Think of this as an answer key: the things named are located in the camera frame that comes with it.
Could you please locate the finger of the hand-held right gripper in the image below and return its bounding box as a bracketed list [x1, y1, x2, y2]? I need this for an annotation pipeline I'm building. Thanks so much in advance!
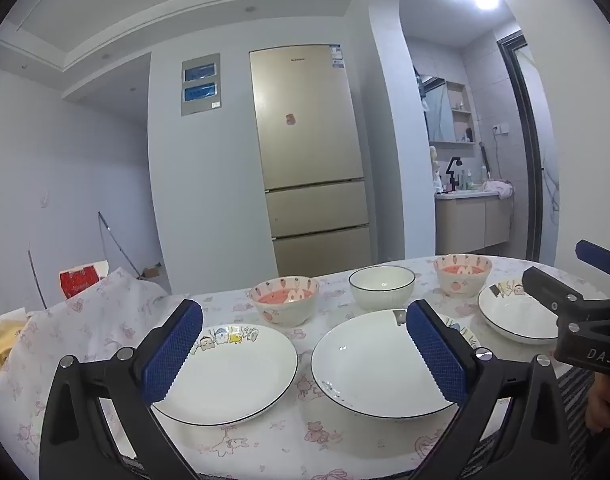
[576, 240, 610, 288]
[522, 266, 590, 318]

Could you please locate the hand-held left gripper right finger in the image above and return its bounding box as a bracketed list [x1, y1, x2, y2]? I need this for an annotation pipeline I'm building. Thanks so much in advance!
[406, 299, 572, 480]

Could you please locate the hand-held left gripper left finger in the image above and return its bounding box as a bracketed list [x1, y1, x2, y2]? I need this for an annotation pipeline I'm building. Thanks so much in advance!
[39, 299, 206, 480]

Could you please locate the white cartoon print plate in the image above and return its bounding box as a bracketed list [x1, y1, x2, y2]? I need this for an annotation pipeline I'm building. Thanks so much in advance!
[477, 277, 566, 345]
[152, 323, 299, 427]

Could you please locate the plain white black-rimmed plate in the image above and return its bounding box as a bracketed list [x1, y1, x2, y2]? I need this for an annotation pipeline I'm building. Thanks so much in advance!
[311, 309, 468, 418]

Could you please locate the pink carrot print bowl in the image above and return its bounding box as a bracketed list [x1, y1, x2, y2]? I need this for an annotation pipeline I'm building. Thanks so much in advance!
[433, 254, 492, 297]
[249, 276, 320, 328]

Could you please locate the white black-rimmed bowl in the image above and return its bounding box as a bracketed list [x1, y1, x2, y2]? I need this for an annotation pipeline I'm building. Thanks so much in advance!
[348, 265, 416, 311]

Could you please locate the person's right hand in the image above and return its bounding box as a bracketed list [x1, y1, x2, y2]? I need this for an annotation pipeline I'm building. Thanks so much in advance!
[585, 374, 610, 433]

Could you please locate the grey striped cloth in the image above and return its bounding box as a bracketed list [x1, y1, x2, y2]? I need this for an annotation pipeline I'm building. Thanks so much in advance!
[555, 367, 593, 461]

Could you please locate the beige vanity cabinet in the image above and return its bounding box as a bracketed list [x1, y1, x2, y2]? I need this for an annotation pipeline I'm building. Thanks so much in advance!
[434, 191, 514, 256]

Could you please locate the red and white box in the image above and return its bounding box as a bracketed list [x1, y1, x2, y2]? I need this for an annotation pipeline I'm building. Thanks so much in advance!
[59, 260, 110, 301]

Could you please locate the pink printed white tablecloth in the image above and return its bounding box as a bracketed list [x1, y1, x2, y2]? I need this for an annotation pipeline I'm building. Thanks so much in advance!
[0, 255, 596, 480]

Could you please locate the black faucet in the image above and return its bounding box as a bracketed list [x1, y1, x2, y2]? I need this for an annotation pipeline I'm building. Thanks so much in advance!
[444, 156, 463, 193]

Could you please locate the thin metal rod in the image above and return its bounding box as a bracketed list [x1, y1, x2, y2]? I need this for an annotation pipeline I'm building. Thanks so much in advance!
[29, 245, 48, 308]

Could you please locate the yellow bag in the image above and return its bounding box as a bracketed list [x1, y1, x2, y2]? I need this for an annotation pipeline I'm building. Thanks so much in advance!
[0, 310, 30, 386]

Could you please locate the mirror cabinet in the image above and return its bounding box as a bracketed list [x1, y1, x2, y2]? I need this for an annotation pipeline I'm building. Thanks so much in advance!
[414, 75, 478, 146]

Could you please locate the beige three-door refrigerator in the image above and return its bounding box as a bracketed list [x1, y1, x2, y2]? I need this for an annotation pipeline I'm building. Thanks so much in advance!
[249, 44, 372, 277]

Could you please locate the black door frame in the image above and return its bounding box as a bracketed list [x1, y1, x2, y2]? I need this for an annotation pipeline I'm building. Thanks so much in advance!
[497, 32, 544, 261]

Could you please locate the grey wall electrical panel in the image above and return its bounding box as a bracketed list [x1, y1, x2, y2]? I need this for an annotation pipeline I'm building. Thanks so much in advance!
[181, 52, 222, 117]

